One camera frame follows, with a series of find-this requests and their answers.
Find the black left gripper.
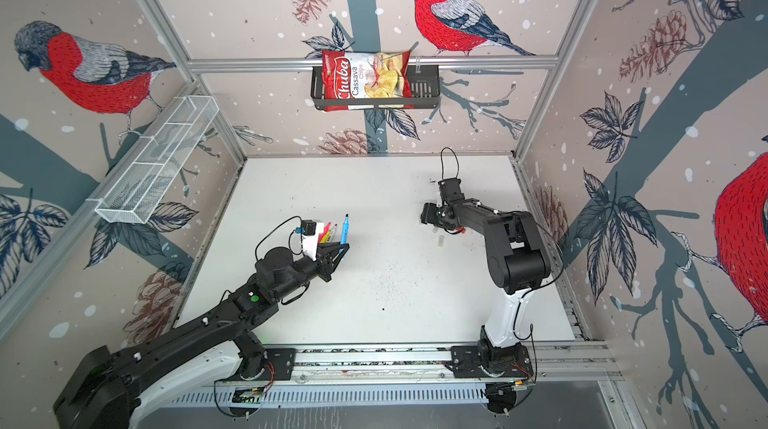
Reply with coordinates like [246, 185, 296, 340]
[274, 240, 350, 302]

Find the blue marker pen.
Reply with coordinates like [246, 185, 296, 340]
[340, 214, 349, 244]

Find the white whiteboard marker pen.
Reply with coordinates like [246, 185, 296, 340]
[326, 224, 338, 242]

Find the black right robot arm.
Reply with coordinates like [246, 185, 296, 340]
[420, 177, 551, 373]

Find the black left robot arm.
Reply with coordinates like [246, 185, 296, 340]
[53, 242, 349, 428]

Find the red cassava chips bag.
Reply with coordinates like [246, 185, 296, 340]
[316, 51, 412, 112]

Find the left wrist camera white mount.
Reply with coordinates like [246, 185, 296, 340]
[299, 219, 319, 261]

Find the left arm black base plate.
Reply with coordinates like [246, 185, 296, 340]
[236, 347, 297, 382]

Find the black wire wall basket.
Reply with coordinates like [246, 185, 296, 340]
[310, 65, 441, 112]

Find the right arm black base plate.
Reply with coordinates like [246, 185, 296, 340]
[445, 343, 534, 379]

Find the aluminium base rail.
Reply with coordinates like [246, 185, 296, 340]
[257, 341, 623, 385]

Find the white wire mesh shelf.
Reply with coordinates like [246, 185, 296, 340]
[95, 95, 219, 224]

